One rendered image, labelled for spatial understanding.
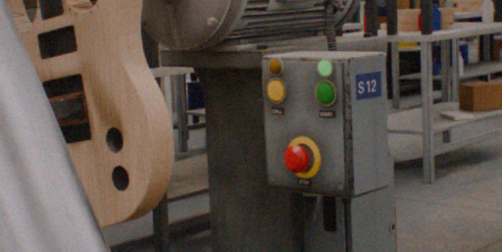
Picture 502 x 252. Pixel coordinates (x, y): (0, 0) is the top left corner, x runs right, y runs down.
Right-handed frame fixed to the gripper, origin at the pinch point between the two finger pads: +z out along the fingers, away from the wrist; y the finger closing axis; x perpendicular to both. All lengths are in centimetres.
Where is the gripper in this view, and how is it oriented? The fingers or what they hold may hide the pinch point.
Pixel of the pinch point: (65, 110)
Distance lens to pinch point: 152.3
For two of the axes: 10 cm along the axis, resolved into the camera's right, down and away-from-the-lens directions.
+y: 7.4, -1.1, -6.7
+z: 6.6, -1.1, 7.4
